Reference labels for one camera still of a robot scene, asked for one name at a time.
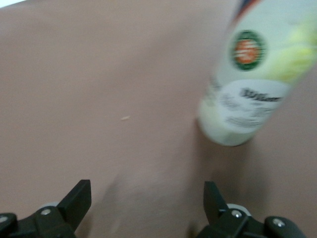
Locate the clear Wilson tennis ball can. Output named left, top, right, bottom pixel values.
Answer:
left=197, top=0, right=317, bottom=147

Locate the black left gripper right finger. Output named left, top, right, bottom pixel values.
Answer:
left=196, top=180, right=307, bottom=238

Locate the brown table mat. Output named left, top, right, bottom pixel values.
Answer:
left=0, top=0, right=317, bottom=238

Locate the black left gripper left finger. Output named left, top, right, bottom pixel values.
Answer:
left=0, top=179, right=92, bottom=238

